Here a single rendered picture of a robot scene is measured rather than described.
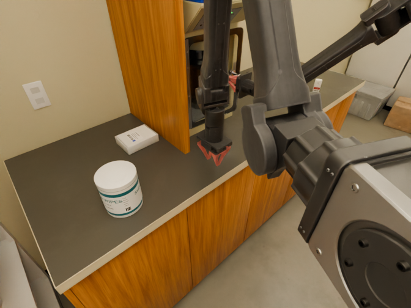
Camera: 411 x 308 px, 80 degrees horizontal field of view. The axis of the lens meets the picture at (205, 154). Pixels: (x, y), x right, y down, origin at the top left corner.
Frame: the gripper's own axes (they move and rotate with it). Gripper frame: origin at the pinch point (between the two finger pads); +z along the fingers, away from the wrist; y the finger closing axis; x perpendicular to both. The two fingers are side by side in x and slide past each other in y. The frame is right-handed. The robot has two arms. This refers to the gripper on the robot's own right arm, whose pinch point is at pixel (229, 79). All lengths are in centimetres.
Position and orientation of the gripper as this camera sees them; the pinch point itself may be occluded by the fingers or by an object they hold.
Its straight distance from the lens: 114.1
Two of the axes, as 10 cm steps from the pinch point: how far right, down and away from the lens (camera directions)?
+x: -7.4, 4.3, -5.2
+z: -6.7, -4.7, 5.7
